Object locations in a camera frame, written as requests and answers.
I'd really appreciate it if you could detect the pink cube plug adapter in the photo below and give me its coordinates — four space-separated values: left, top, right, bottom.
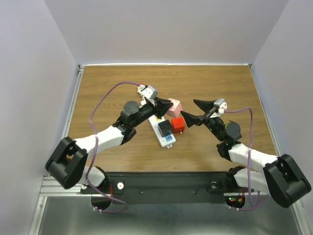
166 98 183 118

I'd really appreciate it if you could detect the white multicolour power strip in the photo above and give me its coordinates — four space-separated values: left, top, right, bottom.
148 115 176 148

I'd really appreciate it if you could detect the aluminium frame rail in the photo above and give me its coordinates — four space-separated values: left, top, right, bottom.
39 177 92 197

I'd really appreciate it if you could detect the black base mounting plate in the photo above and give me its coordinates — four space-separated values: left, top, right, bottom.
81 171 247 205

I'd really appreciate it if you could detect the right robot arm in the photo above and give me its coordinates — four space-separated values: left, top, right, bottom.
181 98 312 208

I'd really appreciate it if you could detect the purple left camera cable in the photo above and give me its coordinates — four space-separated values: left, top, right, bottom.
88 81 147 213

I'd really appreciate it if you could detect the purple camera cable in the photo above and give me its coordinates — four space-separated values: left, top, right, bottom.
88 81 147 213
224 107 269 212

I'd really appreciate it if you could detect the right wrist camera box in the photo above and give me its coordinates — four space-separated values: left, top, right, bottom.
214 98 228 114

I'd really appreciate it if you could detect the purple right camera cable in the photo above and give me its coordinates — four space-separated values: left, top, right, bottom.
224 107 269 212

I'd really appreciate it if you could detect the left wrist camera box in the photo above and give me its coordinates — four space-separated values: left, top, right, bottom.
137 84 158 99

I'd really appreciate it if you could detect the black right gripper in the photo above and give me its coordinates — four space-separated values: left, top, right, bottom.
180 98 225 142

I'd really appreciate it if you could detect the black cube plug adapter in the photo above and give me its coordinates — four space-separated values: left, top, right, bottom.
158 120 173 137

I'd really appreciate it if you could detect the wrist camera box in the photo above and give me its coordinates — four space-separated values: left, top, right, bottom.
214 98 228 114
137 84 158 99

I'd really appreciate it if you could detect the red cube plug adapter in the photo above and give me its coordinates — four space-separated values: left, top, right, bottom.
171 117 185 134

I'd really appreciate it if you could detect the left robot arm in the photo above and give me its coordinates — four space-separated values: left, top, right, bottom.
45 98 173 193

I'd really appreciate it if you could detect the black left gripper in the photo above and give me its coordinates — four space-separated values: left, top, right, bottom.
131 96 172 128

